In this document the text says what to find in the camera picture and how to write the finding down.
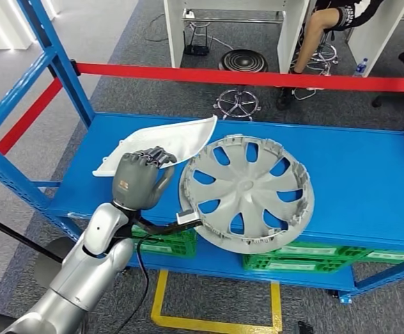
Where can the chrome stool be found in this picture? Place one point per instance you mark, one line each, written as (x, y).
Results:
(325, 53)

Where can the black right wrist camera bracket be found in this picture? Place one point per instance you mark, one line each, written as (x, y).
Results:
(305, 328)

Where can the white desk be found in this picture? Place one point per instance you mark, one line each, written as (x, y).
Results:
(174, 32)
(372, 37)

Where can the person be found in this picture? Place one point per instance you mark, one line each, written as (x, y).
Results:
(313, 32)

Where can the grey wheel hubcap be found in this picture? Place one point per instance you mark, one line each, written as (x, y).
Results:
(243, 189)

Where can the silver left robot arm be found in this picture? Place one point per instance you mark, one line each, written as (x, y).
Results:
(80, 276)

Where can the black round seat stool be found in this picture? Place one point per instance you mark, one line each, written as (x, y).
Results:
(243, 61)

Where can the black wifi router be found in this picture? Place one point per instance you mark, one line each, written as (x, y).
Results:
(197, 50)

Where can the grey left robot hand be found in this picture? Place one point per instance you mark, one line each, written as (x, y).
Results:
(132, 180)

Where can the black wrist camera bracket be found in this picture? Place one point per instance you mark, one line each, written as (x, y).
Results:
(305, 328)
(160, 229)

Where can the blue metal shelf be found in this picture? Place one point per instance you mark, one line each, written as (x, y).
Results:
(345, 184)

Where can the clear water bottle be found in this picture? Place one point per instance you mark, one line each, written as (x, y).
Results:
(360, 68)

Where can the white plastic panel part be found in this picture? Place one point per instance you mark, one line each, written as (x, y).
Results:
(174, 138)

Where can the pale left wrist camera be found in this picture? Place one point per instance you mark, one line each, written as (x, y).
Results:
(187, 217)

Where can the black left wrist camera bracket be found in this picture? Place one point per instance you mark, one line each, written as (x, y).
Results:
(160, 229)

